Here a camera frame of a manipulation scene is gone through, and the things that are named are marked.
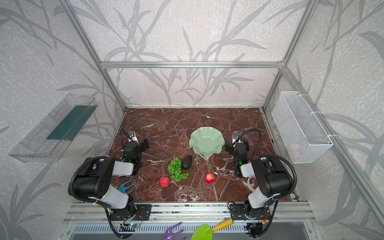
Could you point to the dark fake avocado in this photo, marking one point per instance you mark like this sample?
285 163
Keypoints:
187 162

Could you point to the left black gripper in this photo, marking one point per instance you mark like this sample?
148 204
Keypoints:
134 145

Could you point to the pink item in basket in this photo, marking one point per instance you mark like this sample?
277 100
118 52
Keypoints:
294 151

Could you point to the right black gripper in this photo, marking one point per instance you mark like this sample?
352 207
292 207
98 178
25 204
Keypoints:
237 147

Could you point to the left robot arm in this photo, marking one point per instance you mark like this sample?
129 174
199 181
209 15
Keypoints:
91 183

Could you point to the blue toy garden fork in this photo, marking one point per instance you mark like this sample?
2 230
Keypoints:
127 188

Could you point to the white wire mesh basket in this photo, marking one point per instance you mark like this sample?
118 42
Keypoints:
298 124

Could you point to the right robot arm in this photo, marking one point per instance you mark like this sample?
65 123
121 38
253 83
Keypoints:
276 178

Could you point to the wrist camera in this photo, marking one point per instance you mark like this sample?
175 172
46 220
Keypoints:
235 136
132 136

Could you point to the green fake grape bunch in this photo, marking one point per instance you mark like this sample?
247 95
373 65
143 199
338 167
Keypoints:
175 170

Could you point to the aluminium front rail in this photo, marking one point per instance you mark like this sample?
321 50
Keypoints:
192 212

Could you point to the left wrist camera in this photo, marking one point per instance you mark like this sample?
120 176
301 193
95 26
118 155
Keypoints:
132 136

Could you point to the clear plastic wall shelf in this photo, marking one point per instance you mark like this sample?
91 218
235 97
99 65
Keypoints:
47 142

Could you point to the light green wavy fruit bowl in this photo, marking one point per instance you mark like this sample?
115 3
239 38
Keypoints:
206 141

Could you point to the red fake apple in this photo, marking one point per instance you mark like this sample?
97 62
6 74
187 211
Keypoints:
210 178

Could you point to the green toy shovel yellow handle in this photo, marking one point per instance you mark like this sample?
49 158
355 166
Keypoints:
205 232

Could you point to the purple toy garden fork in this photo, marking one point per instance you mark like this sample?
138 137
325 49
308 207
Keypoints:
170 234

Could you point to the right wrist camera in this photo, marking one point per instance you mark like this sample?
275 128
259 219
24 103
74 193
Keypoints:
235 136

